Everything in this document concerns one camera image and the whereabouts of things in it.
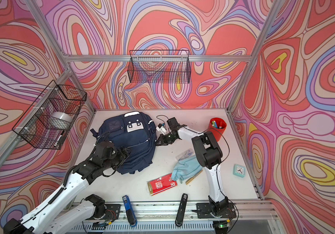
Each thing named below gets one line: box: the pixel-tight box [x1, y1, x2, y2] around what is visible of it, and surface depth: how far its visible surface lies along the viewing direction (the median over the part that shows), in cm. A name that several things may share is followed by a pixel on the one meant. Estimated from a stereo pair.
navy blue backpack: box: [90, 111, 158, 175], surface depth 97 cm
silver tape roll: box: [50, 111, 74, 130], surface depth 73 cm
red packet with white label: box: [147, 173, 178, 196], surface depth 84 cm
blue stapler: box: [122, 195, 138, 228], surface depth 73 cm
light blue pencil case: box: [171, 155, 204, 184], surface depth 87 cm
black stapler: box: [175, 193, 188, 228], surface depth 73 cm
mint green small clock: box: [232, 163, 246, 178], surface depth 87 cm
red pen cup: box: [207, 117, 227, 142], surface depth 98 cm
